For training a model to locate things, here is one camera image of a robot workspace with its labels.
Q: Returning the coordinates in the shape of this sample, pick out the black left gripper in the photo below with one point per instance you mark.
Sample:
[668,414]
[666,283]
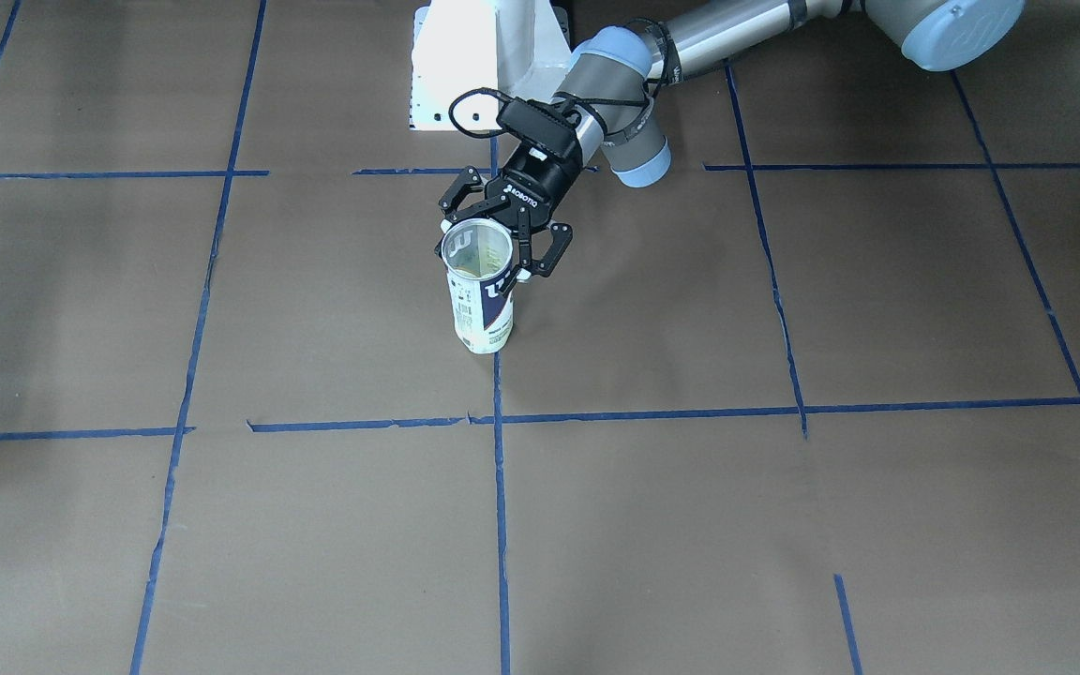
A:
[540,185]

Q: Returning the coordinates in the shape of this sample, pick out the clear tennis ball can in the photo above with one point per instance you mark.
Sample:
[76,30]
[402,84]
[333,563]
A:
[478,256]

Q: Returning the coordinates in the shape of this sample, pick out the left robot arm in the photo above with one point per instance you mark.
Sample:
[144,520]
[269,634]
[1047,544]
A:
[604,103]

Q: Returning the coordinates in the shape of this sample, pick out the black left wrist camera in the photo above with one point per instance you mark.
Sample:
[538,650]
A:
[541,125]

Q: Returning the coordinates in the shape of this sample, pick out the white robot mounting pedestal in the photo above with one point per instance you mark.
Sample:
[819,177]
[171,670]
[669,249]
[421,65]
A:
[521,48]

